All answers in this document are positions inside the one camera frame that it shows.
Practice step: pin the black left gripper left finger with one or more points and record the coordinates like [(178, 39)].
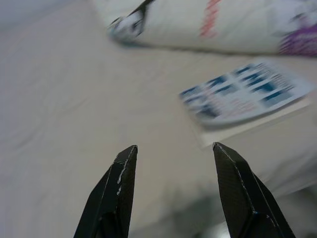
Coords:
[(111, 198)]

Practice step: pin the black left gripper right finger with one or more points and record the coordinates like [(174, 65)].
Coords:
[(242, 198)]

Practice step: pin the white book with black letters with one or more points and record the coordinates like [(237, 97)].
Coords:
[(235, 99)]

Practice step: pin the cream sheeted mattress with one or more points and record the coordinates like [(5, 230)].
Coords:
[(62, 86)]

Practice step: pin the cream cartoon print blanket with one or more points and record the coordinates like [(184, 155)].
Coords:
[(173, 24)]

